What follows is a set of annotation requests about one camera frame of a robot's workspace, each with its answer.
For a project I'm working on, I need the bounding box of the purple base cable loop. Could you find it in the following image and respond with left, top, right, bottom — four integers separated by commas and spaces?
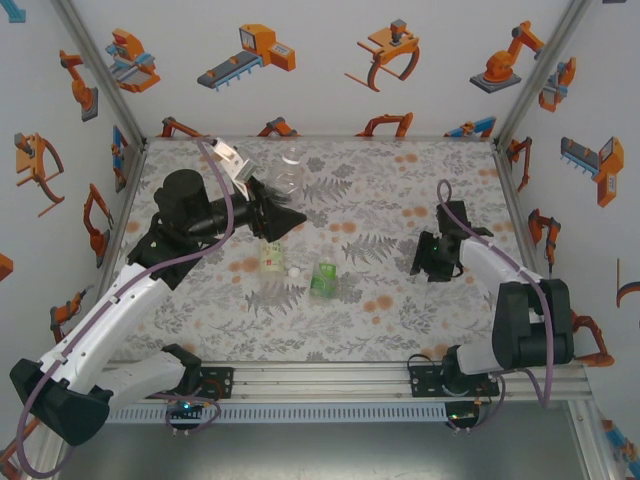
144, 392, 223, 439
446, 377, 506, 436

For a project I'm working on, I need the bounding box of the green label plastic bottle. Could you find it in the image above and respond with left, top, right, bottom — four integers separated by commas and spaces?
307, 244, 341, 301

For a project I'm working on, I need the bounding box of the aluminium frame post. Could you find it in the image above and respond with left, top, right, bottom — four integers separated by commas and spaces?
567, 399, 621, 480
492, 0, 595, 149
49, 0, 150, 149

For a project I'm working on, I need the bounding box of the floral patterned tablecloth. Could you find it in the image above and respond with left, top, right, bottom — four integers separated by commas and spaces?
102, 137, 557, 364

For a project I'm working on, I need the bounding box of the aluminium table side rail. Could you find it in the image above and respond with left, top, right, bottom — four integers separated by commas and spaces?
92, 142, 150, 326
492, 139, 569, 361

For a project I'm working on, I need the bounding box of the aluminium mounting rail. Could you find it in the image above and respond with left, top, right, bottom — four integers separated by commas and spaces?
102, 360, 594, 402

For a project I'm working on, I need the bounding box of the clear unlabeled plastic bottle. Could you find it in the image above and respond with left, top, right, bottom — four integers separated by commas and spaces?
268, 146, 307, 206

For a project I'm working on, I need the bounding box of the yellow label tea bottle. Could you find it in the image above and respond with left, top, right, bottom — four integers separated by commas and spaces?
257, 238, 291, 307

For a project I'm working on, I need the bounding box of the grey slotted cable duct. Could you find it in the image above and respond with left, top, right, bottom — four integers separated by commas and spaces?
107, 402, 448, 425

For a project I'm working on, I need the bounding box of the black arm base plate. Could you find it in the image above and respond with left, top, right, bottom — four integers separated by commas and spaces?
407, 366, 451, 400
198, 366, 236, 401

